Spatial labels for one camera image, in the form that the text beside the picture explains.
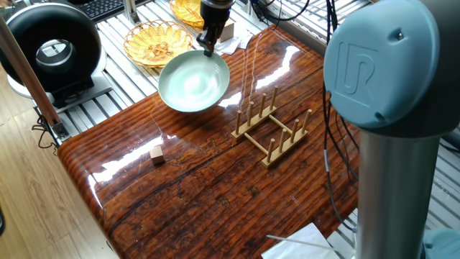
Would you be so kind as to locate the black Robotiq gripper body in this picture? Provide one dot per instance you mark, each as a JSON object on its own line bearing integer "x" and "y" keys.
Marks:
{"x": 215, "y": 14}

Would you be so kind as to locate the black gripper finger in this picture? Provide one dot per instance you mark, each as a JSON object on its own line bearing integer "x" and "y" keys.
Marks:
{"x": 213, "y": 41}
{"x": 206, "y": 43}

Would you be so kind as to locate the light green round dish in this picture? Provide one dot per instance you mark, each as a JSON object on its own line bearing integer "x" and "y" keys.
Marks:
{"x": 190, "y": 82}

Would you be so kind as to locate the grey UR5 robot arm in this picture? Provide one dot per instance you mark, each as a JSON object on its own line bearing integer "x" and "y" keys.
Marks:
{"x": 388, "y": 64}

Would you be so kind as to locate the wooden peg dish rack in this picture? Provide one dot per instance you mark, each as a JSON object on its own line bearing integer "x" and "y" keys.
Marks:
{"x": 253, "y": 124}

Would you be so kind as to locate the white crumpled cloth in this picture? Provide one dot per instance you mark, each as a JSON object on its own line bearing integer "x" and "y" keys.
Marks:
{"x": 230, "y": 46}

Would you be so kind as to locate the yellow wicker basket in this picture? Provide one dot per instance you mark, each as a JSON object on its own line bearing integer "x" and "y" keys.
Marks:
{"x": 187, "y": 12}

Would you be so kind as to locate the short aluminium upright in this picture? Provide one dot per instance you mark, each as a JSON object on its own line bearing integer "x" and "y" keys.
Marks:
{"x": 131, "y": 12}

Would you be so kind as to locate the black keyboard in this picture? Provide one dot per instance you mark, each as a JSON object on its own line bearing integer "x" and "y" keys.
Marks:
{"x": 104, "y": 9}

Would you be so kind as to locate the small wooden cube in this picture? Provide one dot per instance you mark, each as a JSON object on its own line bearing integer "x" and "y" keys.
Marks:
{"x": 157, "y": 155}

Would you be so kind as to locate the wood grain table mat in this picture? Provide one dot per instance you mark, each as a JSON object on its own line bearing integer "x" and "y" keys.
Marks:
{"x": 201, "y": 187}

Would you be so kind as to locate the white paper sheet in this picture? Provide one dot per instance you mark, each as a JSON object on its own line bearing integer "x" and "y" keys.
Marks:
{"x": 298, "y": 248}

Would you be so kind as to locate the aluminium frame post with bracket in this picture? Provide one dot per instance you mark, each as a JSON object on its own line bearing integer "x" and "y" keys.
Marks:
{"x": 30, "y": 79}

